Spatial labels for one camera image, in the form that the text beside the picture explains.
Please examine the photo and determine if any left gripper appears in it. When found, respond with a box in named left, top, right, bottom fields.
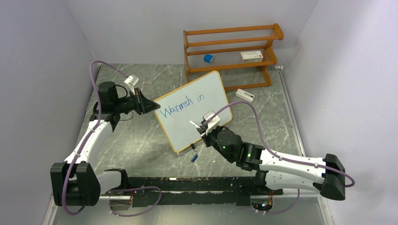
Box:
left=113, top=88, right=159, bottom=115

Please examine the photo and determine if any white blue whiteboard marker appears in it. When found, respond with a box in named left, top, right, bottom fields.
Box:
left=189, top=120, right=200, bottom=129

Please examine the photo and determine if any blue marker cap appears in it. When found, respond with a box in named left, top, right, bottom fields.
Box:
left=191, top=154, right=198, bottom=163

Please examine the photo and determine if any yellow framed whiteboard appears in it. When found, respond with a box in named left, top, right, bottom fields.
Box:
left=155, top=70, right=229, bottom=152

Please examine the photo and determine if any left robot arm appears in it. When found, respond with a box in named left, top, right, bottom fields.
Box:
left=50, top=82, right=161, bottom=207

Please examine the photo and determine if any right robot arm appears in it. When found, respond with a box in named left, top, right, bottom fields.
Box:
left=196, top=125, right=345, bottom=201

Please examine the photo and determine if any white whiteboard eraser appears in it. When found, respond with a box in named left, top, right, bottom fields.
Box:
left=235, top=89, right=255, bottom=103

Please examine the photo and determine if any blue eraser block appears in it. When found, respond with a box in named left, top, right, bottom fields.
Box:
left=203, top=54, right=215, bottom=64

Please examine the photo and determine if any white red cardboard box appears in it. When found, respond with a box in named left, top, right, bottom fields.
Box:
left=240, top=51, right=264, bottom=63

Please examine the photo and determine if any orange wooden shelf rack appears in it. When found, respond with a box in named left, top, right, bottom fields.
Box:
left=183, top=23, right=284, bottom=90

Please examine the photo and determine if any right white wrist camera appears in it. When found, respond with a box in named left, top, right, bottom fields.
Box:
left=202, top=111, right=221, bottom=135

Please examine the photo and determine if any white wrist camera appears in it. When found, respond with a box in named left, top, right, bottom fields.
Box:
left=202, top=111, right=221, bottom=135
left=124, top=75, right=139, bottom=95

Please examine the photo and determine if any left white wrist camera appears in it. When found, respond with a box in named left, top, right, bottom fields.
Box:
left=124, top=75, right=139, bottom=95

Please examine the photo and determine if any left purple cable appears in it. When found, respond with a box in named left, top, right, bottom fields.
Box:
left=61, top=60, right=128, bottom=217

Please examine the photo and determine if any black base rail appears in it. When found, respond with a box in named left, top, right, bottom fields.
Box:
left=129, top=177, right=271, bottom=206

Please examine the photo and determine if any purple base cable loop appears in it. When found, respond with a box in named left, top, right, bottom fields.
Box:
left=108, top=186, right=162, bottom=218

